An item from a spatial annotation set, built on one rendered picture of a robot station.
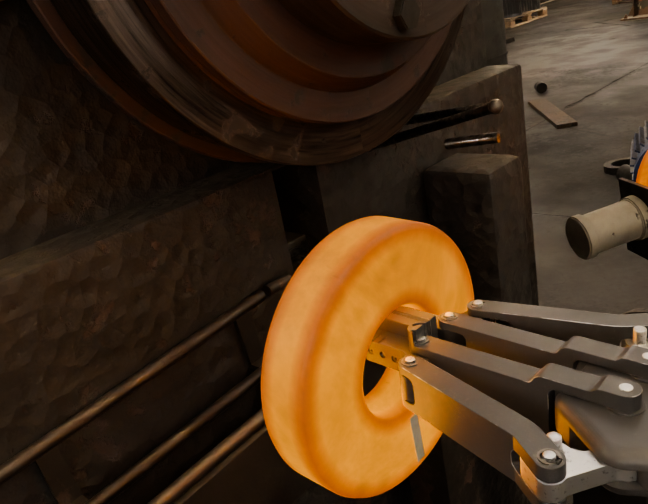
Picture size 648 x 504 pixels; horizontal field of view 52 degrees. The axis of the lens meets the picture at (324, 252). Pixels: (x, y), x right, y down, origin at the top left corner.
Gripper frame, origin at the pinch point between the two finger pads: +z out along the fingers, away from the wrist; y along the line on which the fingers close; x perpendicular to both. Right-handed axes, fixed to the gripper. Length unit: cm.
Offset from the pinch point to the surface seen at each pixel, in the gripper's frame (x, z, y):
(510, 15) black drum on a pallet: -93, 498, 926
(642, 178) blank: -12, 7, 62
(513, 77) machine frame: 0, 27, 65
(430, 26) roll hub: 13.5, 9.2, 20.7
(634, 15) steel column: -96, 294, 858
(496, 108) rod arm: 5.3, 8.1, 28.0
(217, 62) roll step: 14.1, 16.0, 5.0
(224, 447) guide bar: -14.8, 16.7, -1.8
